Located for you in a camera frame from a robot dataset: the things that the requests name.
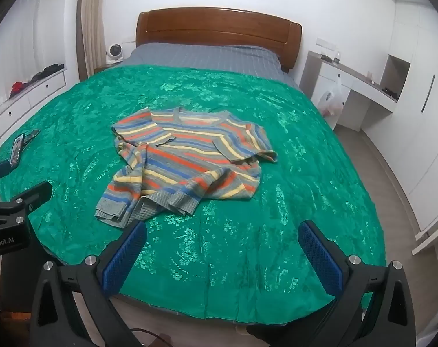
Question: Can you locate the green floral blanket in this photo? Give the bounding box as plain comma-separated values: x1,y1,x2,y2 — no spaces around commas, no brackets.
0,64,386,320

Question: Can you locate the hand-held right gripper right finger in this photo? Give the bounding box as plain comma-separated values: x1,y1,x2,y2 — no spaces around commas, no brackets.
298,219,417,347

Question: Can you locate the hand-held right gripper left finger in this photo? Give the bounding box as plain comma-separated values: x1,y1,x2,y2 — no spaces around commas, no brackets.
30,220,148,347

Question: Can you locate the small white fan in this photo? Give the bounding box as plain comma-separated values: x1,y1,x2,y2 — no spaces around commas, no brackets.
106,43,124,65

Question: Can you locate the white wardrobe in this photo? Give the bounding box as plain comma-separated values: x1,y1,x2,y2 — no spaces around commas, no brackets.
360,0,438,257

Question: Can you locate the grey bed sheet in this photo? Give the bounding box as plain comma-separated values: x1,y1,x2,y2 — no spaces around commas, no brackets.
123,42,301,87

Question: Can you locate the smartphone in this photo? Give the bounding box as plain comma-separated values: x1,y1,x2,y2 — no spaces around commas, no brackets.
9,133,26,170

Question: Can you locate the white desk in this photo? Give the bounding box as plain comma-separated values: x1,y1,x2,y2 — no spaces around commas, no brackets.
299,51,399,131

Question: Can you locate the black cloth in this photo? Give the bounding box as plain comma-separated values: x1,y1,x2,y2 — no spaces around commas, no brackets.
30,64,65,83

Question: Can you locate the wooden bed headboard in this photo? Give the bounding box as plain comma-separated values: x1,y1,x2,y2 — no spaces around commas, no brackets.
135,7,303,73

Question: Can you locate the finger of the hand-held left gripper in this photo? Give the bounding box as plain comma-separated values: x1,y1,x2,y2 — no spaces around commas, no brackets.
0,163,17,182
0,181,53,225

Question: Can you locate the white plastic bag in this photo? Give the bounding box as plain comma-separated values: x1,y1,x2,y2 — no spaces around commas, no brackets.
318,79,347,117

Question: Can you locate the beige curtain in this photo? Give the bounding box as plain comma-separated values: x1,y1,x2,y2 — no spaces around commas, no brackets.
77,0,108,82

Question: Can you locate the striped knit sweater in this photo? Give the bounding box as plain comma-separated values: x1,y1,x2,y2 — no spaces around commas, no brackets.
95,106,278,230

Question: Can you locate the white window drawer cabinet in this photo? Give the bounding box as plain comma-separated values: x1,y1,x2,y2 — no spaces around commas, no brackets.
0,68,67,152

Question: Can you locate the red cloth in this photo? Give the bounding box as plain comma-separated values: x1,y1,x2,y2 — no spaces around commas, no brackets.
10,80,28,99

